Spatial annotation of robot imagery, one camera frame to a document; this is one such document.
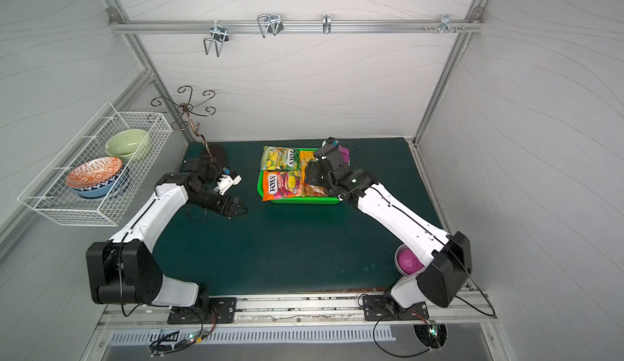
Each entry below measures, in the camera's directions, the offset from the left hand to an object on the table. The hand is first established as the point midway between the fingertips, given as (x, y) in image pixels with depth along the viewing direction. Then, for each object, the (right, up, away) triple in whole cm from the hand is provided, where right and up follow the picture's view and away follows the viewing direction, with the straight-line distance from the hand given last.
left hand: (237, 208), depth 82 cm
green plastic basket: (+28, +1, +11) cm, 30 cm away
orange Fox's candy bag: (+14, +7, +9) cm, 18 cm away
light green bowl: (-30, +21, -9) cm, 38 cm away
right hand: (+26, +14, -5) cm, 30 cm away
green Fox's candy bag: (+12, +17, +16) cm, 27 cm away
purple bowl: (+57, -17, -4) cm, 60 cm away
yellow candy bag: (+23, +18, +14) cm, 32 cm away
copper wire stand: (-22, +37, +6) cm, 43 cm away
